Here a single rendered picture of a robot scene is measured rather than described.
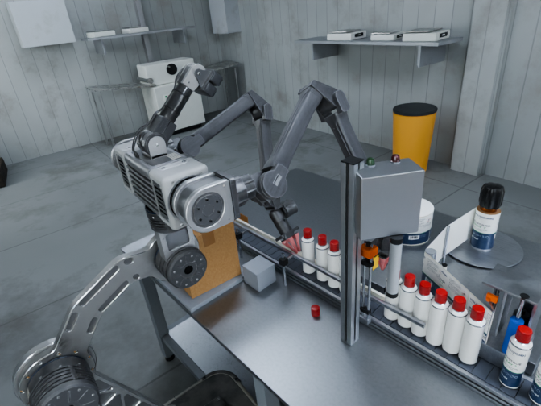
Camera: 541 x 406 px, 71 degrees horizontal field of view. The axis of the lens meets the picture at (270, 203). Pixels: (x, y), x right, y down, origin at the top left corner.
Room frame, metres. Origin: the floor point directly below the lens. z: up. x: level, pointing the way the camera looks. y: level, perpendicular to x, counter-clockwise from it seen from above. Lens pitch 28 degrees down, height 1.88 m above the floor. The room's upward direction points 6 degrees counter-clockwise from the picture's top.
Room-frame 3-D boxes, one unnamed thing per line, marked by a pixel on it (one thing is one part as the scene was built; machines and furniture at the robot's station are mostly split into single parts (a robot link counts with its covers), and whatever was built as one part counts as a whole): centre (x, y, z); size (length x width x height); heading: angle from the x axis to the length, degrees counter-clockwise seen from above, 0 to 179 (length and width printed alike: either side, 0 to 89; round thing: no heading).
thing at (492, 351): (0.79, -0.65, 1.01); 0.14 x 0.13 x 0.26; 40
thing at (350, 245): (0.93, -0.23, 1.17); 0.04 x 0.04 x 0.67; 40
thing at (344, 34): (4.99, -1.13, 1.47); 0.39 x 0.37 x 0.10; 35
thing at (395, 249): (0.87, -0.34, 1.18); 0.04 x 0.04 x 0.21
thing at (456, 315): (0.81, -0.52, 0.98); 0.05 x 0.05 x 0.20
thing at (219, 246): (1.38, 0.34, 0.99); 0.30 x 0.24 x 0.27; 34
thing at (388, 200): (0.92, -0.32, 1.38); 0.17 x 0.10 x 0.19; 95
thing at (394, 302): (0.97, -0.38, 0.98); 0.05 x 0.05 x 0.20
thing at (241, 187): (0.91, 0.09, 1.45); 0.09 x 0.08 x 0.12; 35
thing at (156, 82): (6.82, 1.54, 0.59); 2.62 x 0.63 x 1.18; 125
